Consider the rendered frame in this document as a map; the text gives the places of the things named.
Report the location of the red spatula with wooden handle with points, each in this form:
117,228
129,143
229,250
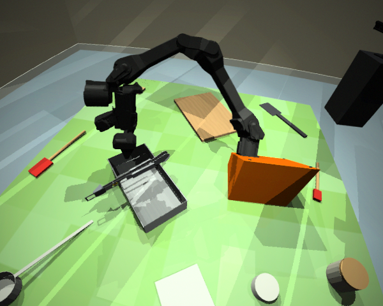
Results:
40,167

